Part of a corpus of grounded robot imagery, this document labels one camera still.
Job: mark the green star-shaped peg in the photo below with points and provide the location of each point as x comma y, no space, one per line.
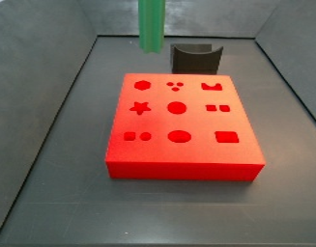
150,20

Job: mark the red shape-sorting block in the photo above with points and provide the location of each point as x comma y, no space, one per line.
181,129

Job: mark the dark grey curved holder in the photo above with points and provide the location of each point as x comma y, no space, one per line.
194,58

